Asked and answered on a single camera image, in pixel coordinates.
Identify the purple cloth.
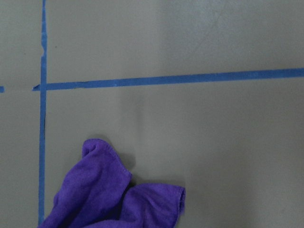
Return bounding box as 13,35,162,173
41,139,186,228

